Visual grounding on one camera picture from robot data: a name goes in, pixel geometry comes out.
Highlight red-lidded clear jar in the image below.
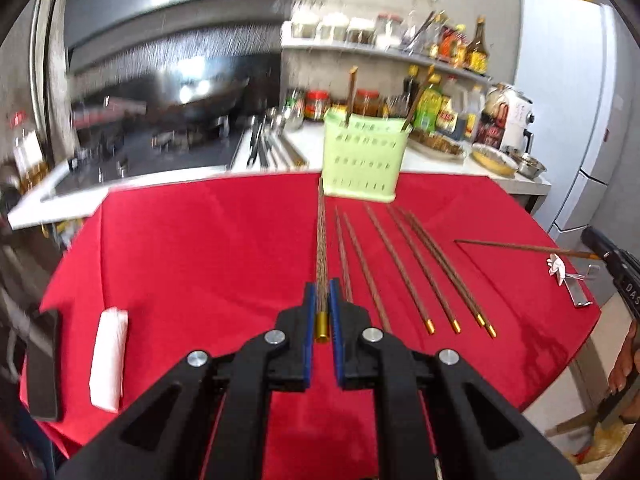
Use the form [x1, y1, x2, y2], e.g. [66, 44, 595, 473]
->
[376, 12, 403, 50]

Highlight stacked steel bowls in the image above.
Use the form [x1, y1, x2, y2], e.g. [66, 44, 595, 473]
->
[265, 107, 306, 131]

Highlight green-lidded jar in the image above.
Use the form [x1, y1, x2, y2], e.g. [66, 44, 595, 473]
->
[285, 89, 306, 121]

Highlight black-handled kitchen utensil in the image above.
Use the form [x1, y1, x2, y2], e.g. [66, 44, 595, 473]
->
[247, 117, 273, 168]

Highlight folded white towel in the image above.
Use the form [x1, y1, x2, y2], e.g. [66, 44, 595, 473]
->
[89, 307, 130, 413]

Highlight clear spice jar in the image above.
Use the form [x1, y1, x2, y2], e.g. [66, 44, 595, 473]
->
[290, 10, 320, 41]
[320, 12, 348, 42]
[347, 17, 376, 44]

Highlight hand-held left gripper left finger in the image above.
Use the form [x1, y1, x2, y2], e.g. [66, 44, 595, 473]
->
[56, 282, 316, 480]

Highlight green bottle yellow cap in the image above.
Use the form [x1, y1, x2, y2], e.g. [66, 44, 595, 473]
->
[412, 75, 446, 133]

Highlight black wok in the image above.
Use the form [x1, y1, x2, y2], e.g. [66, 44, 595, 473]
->
[75, 75, 251, 116]

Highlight black phone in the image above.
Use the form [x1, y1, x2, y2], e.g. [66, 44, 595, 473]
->
[22, 310, 63, 422]

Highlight clear jug red label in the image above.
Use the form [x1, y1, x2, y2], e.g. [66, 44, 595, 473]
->
[437, 77, 471, 138]

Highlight red orange sauce bottles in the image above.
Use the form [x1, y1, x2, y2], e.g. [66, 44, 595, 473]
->
[437, 25, 468, 66]

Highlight plate of food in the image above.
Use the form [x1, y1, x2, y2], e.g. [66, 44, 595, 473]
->
[407, 132, 468, 161]

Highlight small white object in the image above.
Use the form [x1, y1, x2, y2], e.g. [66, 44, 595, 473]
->
[547, 255, 568, 286]

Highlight grey wall shelf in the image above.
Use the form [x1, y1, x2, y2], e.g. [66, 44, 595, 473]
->
[280, 35, 493, 86]

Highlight red tablecloth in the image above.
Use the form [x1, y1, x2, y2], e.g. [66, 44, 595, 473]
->
[20, 170, 601, 480]

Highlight cooking oil bottle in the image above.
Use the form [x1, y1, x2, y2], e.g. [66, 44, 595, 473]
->
[7, 112, 48, 191]

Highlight yellow bowl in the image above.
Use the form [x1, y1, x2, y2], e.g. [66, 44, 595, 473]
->
[470, 142, 521, 178]

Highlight person's right hand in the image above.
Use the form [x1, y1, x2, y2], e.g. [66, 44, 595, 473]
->
[607, 321, 640, 395]

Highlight white air fryer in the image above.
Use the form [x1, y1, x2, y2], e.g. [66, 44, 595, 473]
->
[487, 82, 536, 153]

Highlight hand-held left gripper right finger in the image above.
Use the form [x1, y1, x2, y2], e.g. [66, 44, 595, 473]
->
[327, 282, 582, 480]

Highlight dark soy sauce bottle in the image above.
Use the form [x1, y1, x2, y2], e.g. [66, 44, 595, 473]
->
[467, 17, 490, 73]

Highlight red-lidded sauce jar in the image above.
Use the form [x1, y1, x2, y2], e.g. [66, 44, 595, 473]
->
[305, 90, 331, 122]

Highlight steel range hood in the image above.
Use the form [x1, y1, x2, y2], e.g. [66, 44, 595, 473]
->
[60, 0, 301, 51]

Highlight green plastic utensil holder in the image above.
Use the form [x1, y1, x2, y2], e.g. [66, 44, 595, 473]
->
[320, 109, 413, 204]

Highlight white refrigerator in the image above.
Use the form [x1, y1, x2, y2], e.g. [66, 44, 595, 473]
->
[510, 0, 631, 233]

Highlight steel bowl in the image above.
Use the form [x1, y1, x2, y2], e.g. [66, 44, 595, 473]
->
[510, 152, 548, 179]

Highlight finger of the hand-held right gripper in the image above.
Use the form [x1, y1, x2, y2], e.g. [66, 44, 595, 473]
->
[582, 227, 640, 321]

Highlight black gas stove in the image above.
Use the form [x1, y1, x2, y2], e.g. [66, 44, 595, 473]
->
[50, 120, 246, 196]

